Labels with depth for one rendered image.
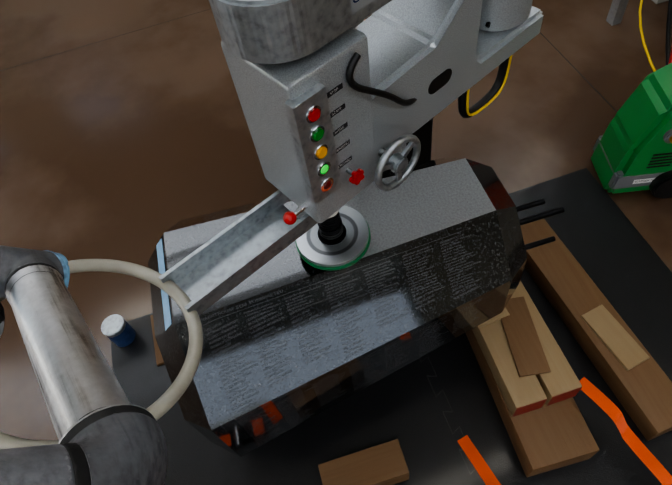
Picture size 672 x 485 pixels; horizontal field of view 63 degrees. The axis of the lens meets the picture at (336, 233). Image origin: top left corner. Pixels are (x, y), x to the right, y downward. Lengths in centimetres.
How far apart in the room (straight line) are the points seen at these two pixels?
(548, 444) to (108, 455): 172
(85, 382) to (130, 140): 278
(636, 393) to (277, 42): 181
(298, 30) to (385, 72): 33
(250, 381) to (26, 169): 234
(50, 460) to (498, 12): 135
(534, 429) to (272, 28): 165
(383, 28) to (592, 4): 282
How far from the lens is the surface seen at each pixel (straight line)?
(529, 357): 210
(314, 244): 156
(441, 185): 174
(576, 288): 243
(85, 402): 72
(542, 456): 212
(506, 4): 154
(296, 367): 165
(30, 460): 59
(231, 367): 165
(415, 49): 128
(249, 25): 95
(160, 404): 113
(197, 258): 134
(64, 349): 82
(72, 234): 315
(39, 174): 356
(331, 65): 104
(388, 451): 208
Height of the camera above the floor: 217
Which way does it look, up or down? 55 degrees down
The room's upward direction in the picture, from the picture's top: 11 degrees counter-clockwise
